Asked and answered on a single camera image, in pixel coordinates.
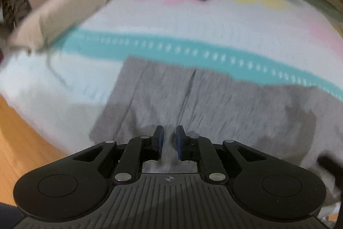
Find grey speckled pants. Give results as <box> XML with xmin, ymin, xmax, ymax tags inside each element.
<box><xmin>90</xmin><ymin>57</ymin><xmax>342</xmax><ymax>205</ymax></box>

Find floral white bed blanket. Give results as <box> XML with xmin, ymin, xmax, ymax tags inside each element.
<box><xmin>1</xmin><ymin>0</ymin><xmax>342</xmax><ymax>153</ymax></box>

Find beige quilt at bedside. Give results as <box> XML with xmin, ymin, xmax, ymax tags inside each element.
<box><xmin>5</xmin><ymin>0</ymin><xmax>109</xmax><ymax>51</ymax></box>

